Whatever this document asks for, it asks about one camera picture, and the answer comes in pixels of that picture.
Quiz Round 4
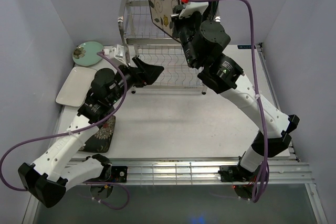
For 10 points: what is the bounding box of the mint green round plate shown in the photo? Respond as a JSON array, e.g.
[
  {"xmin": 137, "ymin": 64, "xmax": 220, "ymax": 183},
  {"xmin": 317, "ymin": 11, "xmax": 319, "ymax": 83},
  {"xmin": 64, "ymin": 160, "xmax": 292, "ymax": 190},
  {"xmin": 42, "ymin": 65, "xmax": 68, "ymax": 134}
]
[{"xmin": 72, "ymin": 41, "xmax": 104, "ymax": 67}]

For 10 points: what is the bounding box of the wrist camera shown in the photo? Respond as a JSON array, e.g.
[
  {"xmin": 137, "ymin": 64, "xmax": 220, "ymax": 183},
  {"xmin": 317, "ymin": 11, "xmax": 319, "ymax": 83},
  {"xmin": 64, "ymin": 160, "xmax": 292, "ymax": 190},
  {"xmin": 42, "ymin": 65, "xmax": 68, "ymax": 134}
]
[
  {"xmin": 171, "ymin": 0, "xmax": 208, "ymax": 20},
  {"xmin": 103, "ymin": 44, "xmax": 127, "ymax": 65}
]

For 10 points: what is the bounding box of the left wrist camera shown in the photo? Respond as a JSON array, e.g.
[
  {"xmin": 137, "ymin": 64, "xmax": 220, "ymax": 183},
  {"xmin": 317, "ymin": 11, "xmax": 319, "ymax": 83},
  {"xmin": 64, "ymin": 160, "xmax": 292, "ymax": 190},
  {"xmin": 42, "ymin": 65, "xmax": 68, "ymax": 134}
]
[{"xmin": 103, "ymin": 44, "xmax": 127, "ymax": 65}]

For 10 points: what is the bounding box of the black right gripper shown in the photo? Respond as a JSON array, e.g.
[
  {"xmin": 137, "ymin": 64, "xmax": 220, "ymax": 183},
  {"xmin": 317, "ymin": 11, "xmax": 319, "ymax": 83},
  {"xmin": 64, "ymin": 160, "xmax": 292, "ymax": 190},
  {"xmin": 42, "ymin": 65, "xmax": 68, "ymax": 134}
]
[{"xmin": 171, "ymin": 5, "xmax": 203, "ymax": 69}]

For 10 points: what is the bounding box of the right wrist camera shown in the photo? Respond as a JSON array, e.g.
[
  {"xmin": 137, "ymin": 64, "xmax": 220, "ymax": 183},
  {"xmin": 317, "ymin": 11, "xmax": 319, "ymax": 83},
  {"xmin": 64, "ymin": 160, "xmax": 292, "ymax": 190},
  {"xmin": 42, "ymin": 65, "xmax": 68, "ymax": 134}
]
[{"xmin": 171, "ymin": 0, "xmax": 208, "ymax": 20}]

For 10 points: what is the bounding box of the white rectangular plate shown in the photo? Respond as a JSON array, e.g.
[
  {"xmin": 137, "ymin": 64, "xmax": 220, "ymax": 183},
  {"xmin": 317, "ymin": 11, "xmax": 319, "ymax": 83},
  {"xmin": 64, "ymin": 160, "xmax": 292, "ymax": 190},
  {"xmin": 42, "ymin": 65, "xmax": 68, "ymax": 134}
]
[{"xmin": 55, "ymin": 66, "xmax": 97, "ymax": 107}]

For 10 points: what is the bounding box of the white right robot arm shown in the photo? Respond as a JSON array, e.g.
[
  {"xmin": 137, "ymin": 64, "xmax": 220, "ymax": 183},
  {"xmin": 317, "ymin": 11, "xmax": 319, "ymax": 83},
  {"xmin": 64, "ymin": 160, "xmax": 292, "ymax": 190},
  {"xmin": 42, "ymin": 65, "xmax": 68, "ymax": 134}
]
[{"xmin": 172, "ymin": 12, "xmax": 300, "ymax": 182}]

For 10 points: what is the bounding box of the blue table label sticker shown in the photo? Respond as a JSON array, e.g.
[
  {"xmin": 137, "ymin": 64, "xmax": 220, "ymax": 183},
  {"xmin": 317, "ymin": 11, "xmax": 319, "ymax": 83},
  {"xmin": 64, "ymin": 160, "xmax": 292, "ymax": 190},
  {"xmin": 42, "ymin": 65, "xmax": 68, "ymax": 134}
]
[{"xmin": 237, "ymin": 45, "xmax": 256, "ymax": 50}]

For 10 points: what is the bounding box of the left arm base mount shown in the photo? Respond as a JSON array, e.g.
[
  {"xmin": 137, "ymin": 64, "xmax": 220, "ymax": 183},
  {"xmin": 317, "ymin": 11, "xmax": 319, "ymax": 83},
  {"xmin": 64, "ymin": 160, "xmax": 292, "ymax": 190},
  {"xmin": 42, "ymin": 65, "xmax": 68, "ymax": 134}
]
[{"xmin": 100, "ymin": 157, "xmax": 128, "ymax": 183}]

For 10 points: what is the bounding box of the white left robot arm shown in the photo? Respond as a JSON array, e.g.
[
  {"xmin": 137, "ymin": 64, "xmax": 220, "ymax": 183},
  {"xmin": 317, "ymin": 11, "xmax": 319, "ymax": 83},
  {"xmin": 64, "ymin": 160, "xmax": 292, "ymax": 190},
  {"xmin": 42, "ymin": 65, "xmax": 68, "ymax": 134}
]
[{"xmin": 18, "ymin": 57, "xmax": 164, "ymax": 208}]

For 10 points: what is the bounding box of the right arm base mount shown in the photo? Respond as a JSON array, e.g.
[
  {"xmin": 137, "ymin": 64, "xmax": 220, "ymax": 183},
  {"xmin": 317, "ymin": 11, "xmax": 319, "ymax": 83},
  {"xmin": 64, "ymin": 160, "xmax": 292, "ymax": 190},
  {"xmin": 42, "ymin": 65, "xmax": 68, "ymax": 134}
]
[{"xmin": 218, "ymin": 165, "xmax": 261, "ymax": 183}]

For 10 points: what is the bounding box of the stainless steel dish rack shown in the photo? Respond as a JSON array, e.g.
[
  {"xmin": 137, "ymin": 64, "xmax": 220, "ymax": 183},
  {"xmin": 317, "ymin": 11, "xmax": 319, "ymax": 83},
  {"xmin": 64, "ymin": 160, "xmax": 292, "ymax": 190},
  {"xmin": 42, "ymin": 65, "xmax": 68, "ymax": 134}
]
[{"xmin": 118, "ymin": 0, "xmax": 207, "ymax": 95}]

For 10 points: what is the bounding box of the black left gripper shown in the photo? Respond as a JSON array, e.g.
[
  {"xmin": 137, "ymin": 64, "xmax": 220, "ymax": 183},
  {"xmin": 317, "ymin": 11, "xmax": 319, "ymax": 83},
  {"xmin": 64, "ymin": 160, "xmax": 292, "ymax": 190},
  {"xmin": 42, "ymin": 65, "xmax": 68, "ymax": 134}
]
[{"xmin": 109, "ymin": 57, "xmax": 164, "ymax": 104}]

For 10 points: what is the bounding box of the aluminium table edge rail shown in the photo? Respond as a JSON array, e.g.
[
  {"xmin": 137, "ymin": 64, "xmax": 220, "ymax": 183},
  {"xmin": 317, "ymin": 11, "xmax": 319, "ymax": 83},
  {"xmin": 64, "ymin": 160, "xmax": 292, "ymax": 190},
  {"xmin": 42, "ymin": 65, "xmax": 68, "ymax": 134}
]
[{"xmin": 33, "ymin": 161, "xmax": 316, "ymax": 186}]

